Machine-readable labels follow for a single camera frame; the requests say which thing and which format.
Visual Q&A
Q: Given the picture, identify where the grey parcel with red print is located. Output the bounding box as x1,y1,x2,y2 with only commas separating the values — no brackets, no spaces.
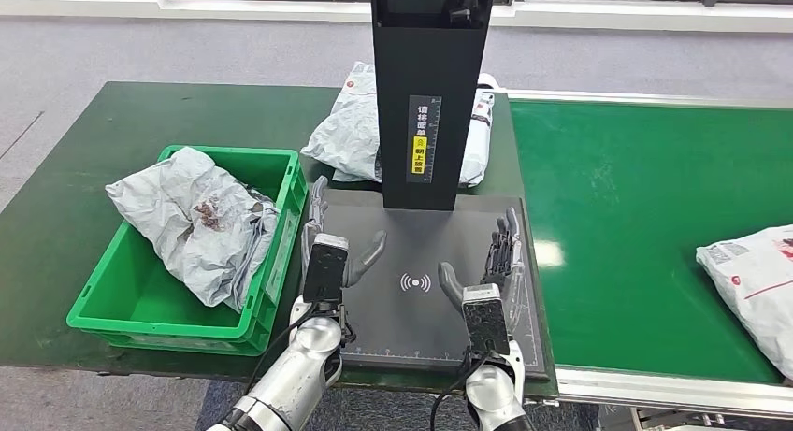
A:
232,186,281,313
105,146,262,309

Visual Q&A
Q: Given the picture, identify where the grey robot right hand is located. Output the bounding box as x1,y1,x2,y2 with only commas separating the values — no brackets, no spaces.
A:
437,206,527,334

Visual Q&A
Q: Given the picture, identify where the green plastic crate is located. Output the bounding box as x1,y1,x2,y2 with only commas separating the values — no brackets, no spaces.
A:
65,144,310,358

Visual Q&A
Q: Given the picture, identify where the crumpled grey parcel bag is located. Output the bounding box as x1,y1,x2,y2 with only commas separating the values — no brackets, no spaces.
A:
300,61,495,188

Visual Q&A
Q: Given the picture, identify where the black and yellow label strip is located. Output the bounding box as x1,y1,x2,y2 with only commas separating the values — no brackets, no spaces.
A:
407,94,443,185

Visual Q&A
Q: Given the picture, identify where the aluminium conveyor frame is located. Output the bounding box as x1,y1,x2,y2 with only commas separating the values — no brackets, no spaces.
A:
502,88,793,420

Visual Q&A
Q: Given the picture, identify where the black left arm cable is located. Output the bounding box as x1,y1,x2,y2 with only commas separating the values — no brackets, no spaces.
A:
244,304,339,398

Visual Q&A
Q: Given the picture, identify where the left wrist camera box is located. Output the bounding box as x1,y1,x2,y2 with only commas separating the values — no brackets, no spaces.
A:
302,233,350,306

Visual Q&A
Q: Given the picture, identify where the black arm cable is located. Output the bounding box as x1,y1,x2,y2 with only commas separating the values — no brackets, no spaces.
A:
428,351,491,431
244,304,339,398

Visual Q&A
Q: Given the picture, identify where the white parcel with red line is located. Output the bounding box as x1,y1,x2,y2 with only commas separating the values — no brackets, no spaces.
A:
695,224,793,380

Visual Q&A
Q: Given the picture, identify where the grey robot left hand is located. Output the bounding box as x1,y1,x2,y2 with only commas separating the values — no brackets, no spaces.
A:
300,175,389,290

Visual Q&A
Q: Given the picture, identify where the dark green table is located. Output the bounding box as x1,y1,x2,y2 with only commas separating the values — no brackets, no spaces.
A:
0,80,559,399

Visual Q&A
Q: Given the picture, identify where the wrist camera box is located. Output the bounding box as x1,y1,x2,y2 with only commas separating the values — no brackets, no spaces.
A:
302,233,350,306
461,283,511,357

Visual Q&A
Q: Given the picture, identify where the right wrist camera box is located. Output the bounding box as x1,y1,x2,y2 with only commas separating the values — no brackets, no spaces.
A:
461,283,511,357

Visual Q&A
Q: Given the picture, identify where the green conveyor belt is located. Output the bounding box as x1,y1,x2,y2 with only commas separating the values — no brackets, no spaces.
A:
509,99,793,386

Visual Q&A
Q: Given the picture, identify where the white window sill ledge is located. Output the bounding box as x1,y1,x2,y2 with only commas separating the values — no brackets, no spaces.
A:
0,0,793,35

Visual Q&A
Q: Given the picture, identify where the black inbound scanner machine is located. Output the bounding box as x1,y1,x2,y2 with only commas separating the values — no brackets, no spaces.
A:
310,0,552,380

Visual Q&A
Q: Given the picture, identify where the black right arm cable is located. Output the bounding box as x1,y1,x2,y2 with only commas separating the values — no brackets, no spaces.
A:
428,351,491,431

